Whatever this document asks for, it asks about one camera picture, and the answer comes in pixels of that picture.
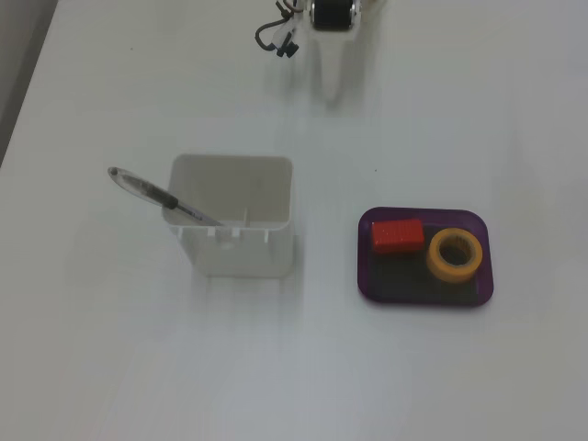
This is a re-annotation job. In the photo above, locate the purple metal tray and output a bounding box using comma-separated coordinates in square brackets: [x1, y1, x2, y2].
[356, 206, 496, 307]

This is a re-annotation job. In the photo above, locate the yellow masking tape roll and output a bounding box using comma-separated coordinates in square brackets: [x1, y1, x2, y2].
[425, 228, 484, 284]

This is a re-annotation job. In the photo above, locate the red rectangular cube block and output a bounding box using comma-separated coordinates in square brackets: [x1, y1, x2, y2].
[370, 219, 424, 254]

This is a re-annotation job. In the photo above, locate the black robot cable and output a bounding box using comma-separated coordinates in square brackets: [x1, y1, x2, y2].
[254, 0, 299, 51]

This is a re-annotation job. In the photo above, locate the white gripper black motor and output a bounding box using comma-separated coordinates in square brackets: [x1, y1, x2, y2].
[306, 0, 365, 107]

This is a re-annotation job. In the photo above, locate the white plastic container box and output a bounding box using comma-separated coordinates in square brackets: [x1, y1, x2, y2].
[160, 154, 295, 278]

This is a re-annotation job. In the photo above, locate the black clear ballpoint pen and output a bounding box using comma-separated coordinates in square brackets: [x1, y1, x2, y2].
[107, 165, 226, 227]

